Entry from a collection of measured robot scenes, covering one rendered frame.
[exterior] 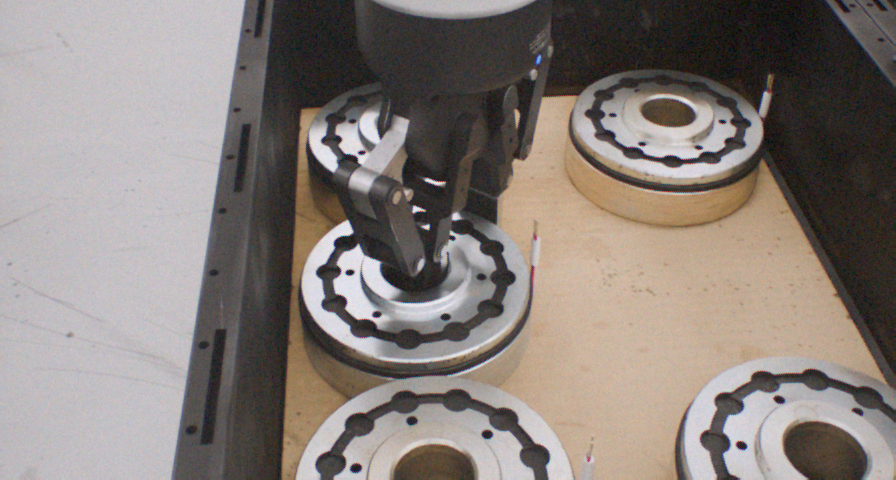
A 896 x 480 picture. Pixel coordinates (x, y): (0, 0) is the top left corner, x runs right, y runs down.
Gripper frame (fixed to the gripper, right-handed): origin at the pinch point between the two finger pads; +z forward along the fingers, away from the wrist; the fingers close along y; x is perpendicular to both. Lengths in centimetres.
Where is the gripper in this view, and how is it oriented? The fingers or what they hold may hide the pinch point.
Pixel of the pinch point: (452, 250)
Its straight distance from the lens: 45.4
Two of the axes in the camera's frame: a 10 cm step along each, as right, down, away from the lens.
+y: 5.3, -5.6, 6.4
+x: -8.5, -3.5, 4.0
